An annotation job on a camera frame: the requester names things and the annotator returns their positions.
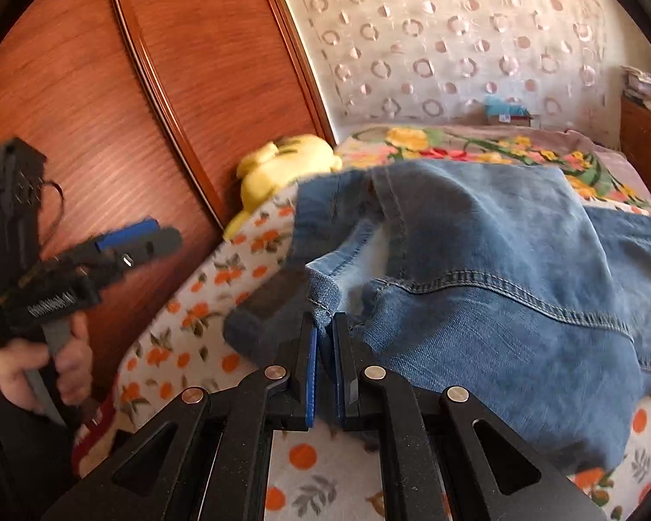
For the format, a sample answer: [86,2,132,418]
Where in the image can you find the wooden slatted wardrobe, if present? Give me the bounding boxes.
[0,0,337,408]

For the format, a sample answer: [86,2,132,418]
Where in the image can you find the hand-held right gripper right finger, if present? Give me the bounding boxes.
[331,312,608,521]

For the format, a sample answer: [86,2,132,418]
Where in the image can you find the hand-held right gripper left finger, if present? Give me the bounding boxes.
[40,312,321,521]

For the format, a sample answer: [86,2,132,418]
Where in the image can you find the wooden cabinet counter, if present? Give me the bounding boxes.
[618,95,651,180]

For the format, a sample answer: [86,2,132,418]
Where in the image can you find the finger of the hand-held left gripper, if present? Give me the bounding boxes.
[95,226,184,283]
[89,218,161,253]

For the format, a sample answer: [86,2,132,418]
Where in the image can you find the sheer circle pattern curtain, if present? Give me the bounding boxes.
[276,0,625,147]

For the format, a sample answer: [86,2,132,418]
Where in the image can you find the yellow plush toy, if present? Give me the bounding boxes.
[222,135,344,242]

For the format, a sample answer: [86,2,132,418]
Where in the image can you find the orange fruit print bed sheet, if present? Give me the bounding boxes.
[70,195,651,521]

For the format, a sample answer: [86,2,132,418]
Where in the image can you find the stack of papers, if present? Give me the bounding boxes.
[621,62,651,104]

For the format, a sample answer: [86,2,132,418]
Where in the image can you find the blue denim pants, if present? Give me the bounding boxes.
[224,160,651,473]

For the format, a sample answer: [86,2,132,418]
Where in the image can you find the person's left hand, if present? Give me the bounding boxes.
[0,315,94,416]

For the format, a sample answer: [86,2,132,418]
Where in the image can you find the person's left forearm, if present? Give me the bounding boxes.
[0,385,82,521]

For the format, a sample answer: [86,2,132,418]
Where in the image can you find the pink floral blanket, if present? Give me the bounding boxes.
[333,125,651,212]

